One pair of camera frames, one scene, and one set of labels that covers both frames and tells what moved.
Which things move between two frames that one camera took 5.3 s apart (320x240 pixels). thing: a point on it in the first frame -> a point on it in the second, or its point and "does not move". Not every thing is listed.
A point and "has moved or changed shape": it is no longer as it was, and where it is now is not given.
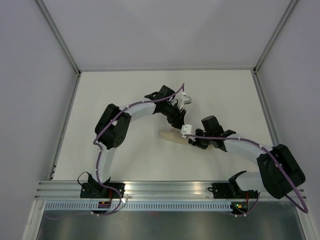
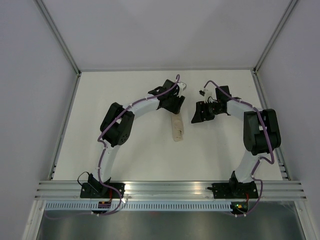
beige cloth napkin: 174,135 has moved or changed shape
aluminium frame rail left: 50,21 does not move
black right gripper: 196,142 -> 199,117
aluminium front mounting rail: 141,191 does not move
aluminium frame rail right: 255,73 does not move
